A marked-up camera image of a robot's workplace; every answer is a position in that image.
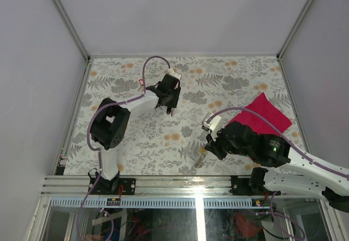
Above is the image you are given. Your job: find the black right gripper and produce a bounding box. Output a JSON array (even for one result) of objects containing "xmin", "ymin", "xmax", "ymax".
[{"xmin": 204, "ymin": 125, "xmax": 252, "ymax": 160}]

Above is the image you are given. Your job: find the large keyring with yellow grip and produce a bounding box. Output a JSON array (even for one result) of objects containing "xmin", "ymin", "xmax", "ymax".
[{"xmin": 195, "ymin": 147, "xmax": 207, "ymax": 168}]

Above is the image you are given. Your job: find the black tagged key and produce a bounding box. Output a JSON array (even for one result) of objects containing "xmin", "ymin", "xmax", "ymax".
[{"xmin": 166, "ymin": 107, "xmax": 174, "ymax": 116}]

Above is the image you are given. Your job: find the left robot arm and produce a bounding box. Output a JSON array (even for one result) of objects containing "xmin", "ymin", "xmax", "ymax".
[{"xmin": 87, "ymin": 69, "xmax": 181, "ymax": 195}]

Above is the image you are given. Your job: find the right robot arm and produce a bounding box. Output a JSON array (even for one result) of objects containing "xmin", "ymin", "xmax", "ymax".
[{"xmin": 202, "ymin": 120, "xmax": 348, "ymax": 212}]

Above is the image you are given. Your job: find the red tagged key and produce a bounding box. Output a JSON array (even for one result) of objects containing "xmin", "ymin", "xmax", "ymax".
[{"xmin": 138, "ymin": 79, "xmax": 144, "ymax": 91}]

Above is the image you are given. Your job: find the pink cloth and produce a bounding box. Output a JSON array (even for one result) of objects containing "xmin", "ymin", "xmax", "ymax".
[{"xmin": 230, "ymin": 93, "xmax": 292, "ymax": 135}]

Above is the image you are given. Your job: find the floral tablecloth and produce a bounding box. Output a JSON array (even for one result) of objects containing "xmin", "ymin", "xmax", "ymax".
[{"xmin": 64, "ymin": 56, "xmax": 303, "ymax": 176}]

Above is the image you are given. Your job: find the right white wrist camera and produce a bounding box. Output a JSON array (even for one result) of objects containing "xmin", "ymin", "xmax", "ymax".
[{"xmin": 202, "ymin": 113, "xmax": 223, "ymax": 141}]

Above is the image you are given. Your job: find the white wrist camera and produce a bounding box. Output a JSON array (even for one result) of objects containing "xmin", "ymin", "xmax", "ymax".
[
  {"xmin": 202, "ymin": 113, "xmax": 223, "ymax": 141},
  {"xmin": 167, "ymin": 68, "xmax": 182, "ymax": 80}
]

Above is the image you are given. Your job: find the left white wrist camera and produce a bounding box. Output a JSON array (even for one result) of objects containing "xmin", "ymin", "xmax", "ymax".
[{"xmin": 167, "ymin": 68, "xmax": 182, "ymax": 80}]

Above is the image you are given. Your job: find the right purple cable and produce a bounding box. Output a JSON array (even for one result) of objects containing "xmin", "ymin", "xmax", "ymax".
[{"xmin": 204, "ymin": 106, "xmax": 349, "ymax": 180}]

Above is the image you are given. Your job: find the purple cable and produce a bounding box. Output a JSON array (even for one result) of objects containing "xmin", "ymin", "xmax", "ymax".
[
  {"xmin": 76, "ymin": 56, "xmax": 172, "ymax": 241},
  {"xmin": 204, "ymin": 106, "xmax": 349, "ymax": 180}
]

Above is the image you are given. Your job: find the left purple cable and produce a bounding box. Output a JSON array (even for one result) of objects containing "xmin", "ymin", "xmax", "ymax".
[{"xmin": 76, "ymin": 56, "xmax": 172, "ymax": 241}]

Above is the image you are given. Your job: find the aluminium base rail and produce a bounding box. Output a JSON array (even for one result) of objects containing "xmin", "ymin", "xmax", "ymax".
[{"xmin": 42, "ymin": 174, "xmax": 281, "ymax": 197}]

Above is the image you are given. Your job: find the white slotted cable duct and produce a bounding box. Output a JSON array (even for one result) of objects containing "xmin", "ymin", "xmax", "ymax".
[{"xmin": 51, "ymin": 197, "xmax": 254, "ymax": 208}]

